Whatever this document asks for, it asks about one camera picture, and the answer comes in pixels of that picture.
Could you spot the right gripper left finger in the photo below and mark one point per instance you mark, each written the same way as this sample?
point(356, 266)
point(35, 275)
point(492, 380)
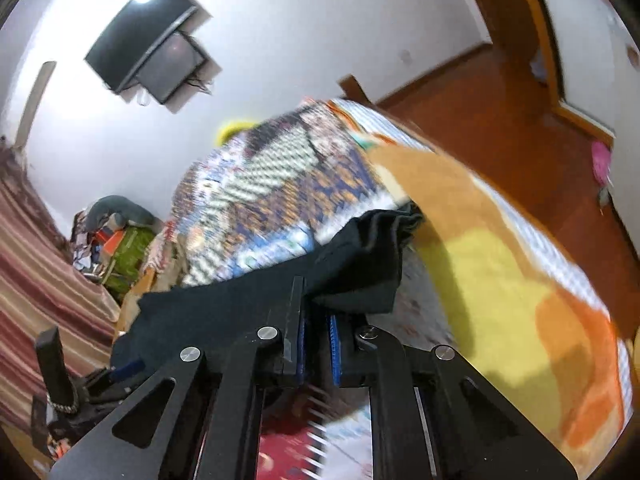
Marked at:
point(286, 367)

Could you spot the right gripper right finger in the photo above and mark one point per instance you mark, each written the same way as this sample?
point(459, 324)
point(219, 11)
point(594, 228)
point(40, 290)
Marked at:
point(353, 362)

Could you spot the black pants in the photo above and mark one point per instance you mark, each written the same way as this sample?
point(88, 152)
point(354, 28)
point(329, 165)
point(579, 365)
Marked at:
point(358, 271)

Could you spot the orange wooden board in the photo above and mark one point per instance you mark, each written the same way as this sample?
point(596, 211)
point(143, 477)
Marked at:
point(129, 309)

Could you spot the striped maroon curtain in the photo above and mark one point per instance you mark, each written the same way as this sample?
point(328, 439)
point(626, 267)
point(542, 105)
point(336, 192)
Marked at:
point(40, 289)

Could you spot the orange yellow blanket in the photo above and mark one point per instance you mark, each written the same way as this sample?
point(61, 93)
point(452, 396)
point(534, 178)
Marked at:
point(521, 313)

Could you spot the green fabric bag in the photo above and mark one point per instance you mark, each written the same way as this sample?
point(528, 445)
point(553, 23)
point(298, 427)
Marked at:
point(124, 253)

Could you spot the patchwork patterned bedspread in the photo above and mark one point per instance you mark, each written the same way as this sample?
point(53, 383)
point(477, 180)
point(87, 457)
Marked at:
point(287, 186)

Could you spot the grey pillow on pile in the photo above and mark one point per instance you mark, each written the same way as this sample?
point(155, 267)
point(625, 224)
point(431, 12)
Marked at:
point(125, 211)

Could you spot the yellow round object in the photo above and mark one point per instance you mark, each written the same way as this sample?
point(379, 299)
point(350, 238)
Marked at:
point(230, 129)

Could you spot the pink slipper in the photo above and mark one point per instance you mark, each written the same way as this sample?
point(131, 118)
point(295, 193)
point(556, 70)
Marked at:
point(601, 158)

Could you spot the brown wooden door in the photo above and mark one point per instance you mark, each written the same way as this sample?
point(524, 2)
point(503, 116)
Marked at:
point(523, 28)

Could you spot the wooden bed post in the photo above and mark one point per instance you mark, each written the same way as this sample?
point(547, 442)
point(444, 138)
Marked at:
point(353, 91)

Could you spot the wall mounted black television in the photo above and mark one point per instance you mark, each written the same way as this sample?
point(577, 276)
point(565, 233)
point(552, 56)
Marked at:
point(144, 44)

